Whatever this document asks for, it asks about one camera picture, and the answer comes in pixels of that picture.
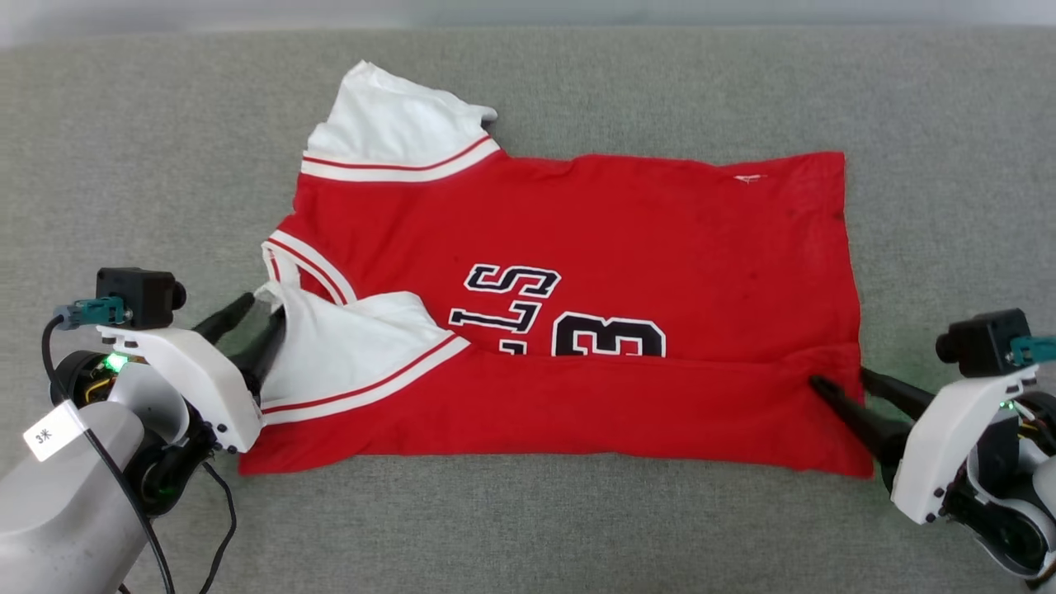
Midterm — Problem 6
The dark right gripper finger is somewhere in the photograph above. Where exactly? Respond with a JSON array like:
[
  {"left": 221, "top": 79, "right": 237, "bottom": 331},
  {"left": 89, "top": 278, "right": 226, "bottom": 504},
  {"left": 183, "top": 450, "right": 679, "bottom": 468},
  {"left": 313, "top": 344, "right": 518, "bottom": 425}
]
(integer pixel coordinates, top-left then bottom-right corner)
[
  {"left": 810, "top": 375, "right": 908, "bottom": 471},
  {"left": 860, "top": 367, "right": 937, "bottom": 422}
]

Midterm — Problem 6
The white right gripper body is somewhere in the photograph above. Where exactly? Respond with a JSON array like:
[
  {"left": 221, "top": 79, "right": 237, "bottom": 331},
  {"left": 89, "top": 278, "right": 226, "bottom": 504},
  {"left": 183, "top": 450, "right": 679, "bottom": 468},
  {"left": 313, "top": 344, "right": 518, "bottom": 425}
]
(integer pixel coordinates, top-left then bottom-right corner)
[{"left": 891, "top": 367, "right": 1056, "bottom": 525}]

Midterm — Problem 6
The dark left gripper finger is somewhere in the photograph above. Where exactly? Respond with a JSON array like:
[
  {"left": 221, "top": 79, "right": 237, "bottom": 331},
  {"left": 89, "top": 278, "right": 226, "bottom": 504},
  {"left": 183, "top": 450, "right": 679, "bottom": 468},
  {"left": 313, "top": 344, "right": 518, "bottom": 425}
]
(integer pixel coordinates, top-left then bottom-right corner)
[
  {"left": 191, "top": 293, "right": 257, "bottom": 346},
  {"left": 229, "top": 307, "right": 287, "bottom": 397}
]

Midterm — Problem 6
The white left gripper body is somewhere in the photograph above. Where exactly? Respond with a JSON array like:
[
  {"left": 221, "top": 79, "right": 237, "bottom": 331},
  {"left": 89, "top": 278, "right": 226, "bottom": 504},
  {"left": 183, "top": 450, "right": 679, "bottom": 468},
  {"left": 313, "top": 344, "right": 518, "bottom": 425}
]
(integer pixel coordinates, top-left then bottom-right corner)
[{"left": 51, "top": 326, "right": 265, "bottom": 453}]

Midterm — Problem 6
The red white basketball jersey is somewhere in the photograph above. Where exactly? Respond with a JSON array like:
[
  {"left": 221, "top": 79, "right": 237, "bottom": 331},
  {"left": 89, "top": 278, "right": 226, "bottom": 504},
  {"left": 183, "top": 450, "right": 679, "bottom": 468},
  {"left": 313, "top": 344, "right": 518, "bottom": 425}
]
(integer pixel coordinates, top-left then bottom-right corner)
[{"left": 239, "top": 60, "right": 875, "bottom": 479}]

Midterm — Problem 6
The white paper label tag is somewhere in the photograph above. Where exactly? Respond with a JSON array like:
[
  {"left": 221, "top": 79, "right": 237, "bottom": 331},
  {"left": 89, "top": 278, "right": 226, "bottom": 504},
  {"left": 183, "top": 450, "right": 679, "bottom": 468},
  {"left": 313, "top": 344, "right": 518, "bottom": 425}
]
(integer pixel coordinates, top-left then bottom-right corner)
[{"left": 23, "top": 402, "right": 88, "bottom": 462}]

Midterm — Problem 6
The grey fabric sofa cushion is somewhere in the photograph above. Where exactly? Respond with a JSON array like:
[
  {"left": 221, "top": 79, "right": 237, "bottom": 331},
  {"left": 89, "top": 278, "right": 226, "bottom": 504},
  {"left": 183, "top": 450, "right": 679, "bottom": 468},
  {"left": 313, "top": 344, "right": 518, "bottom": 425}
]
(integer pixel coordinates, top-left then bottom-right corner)
[{"left": 0, "top": 27, "right": 1056, "bottom": 594}]

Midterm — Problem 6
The teal left camera connector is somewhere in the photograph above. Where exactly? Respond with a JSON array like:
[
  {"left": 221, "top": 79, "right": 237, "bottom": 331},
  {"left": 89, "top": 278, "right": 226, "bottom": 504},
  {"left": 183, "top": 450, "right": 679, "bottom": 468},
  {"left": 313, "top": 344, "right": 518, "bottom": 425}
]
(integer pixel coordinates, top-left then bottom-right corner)
[{"left": 54, "top": 299, "right": 131, "bottom": 331}]

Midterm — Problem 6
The teal camera connector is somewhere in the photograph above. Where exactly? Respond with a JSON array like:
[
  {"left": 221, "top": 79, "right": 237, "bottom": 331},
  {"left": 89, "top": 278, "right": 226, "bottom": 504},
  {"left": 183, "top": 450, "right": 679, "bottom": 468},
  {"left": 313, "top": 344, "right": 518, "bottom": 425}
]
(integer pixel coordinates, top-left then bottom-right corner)
[
  {"left": 54, "top": 299, "right": 131, "bottom": 331},
  {"left": 1011, "top": 335, "right": 1056, "bottom": 367}
]

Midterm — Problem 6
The black camera cable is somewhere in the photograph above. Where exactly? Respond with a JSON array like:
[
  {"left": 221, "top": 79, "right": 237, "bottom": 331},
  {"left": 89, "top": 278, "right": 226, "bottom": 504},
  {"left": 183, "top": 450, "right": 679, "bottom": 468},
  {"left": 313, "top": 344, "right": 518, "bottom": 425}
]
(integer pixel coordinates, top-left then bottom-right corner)
[{"left": 41, "top": 316, "right": 177, "bottom": 594}]

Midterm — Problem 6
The teal right camera connector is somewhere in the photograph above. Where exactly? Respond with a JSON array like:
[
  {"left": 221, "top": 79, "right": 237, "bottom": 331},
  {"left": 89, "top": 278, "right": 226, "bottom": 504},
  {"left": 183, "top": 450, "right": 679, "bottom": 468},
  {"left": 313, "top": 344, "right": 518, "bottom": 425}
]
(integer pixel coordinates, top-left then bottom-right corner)
[{"left": 1011, "top": 335, "right": 1056, "bottom": 367}]

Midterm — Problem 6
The thin black looped cable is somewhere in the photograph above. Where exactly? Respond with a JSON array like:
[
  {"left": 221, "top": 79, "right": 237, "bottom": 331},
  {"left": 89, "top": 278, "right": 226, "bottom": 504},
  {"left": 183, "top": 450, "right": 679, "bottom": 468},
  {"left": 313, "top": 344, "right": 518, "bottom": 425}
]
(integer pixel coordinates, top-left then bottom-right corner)
[{"left": 196, "top": 460, "right": 238, "bottom": 594}]

